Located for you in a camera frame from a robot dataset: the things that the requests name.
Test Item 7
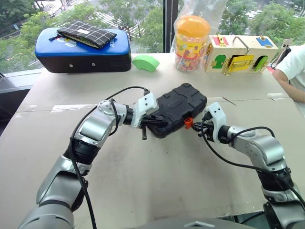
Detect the dark window frame post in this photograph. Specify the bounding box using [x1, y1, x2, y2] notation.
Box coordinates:
[163, 0, 181, 53]

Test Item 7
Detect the black plastic tool case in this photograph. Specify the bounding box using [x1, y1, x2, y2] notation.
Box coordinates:
[145, 83, 208, 139]

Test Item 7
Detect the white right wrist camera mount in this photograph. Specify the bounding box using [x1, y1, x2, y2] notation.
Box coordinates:
[204, 102, 227, 144]

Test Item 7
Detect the clear plastic bag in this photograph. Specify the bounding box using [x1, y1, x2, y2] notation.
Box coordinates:
[169, 0, 230, 73]

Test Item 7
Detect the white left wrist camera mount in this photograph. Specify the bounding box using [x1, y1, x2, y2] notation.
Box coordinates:
[130, 93, 159, 129]

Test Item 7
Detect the wooden lock puzzle box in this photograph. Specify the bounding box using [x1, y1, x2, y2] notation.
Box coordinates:
[203, 34, 279, 77]

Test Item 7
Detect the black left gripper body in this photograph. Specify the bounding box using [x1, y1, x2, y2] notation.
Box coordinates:
[140, 114, 158, 129]

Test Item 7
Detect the blue black padded case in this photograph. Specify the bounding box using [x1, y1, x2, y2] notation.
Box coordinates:
[34, 27, 132, 73]

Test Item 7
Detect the green curved foam block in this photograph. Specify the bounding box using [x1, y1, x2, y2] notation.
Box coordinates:
[131, 54, 160, 73]

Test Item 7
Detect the person in white shirt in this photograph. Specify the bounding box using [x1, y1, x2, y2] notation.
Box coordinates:
[274, 43, 305, 96]

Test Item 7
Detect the black white checkered pouch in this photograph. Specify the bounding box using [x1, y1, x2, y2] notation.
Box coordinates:
[48, 20, 118, 50]

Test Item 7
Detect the clear jar with orange lid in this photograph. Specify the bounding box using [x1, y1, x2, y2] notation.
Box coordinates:
[174, 15, 211, 73]

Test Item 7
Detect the dark side furniture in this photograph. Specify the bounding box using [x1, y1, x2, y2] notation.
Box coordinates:
[0, 72, 33, 136]

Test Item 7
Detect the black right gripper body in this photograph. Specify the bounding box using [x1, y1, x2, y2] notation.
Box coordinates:
[201, 111, 217, 142]

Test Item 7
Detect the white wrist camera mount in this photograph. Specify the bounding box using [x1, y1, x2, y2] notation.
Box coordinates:
[130, 93, 159, 129]
[204, 102, 227, 144]

